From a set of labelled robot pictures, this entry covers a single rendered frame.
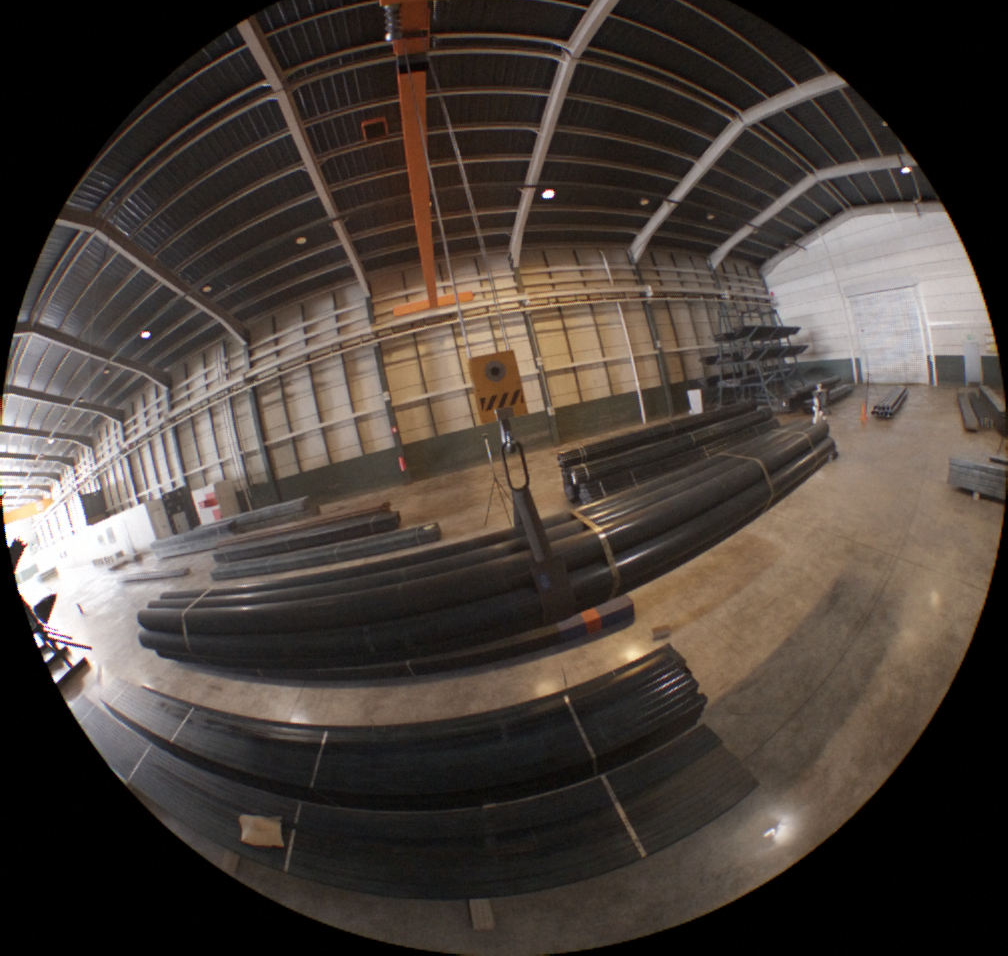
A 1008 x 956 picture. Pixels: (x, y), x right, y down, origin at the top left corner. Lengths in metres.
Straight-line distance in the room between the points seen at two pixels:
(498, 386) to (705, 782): 2.04
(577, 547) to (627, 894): 1.98
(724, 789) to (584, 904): 0.92
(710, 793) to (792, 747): 0.90
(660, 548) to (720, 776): 1.21
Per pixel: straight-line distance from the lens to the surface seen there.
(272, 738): 2.73
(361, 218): 11.23
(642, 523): 1.57
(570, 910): 2.12
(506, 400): 1.38
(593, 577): 1.45
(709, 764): 1.74
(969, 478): 6.48
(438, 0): 4.00
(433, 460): 11.94
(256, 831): 2.25
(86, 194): 11.25
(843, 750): 2.59
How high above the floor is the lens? 2.11
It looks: 9 degrees down
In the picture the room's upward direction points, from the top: 13 degrees counter-clockwise
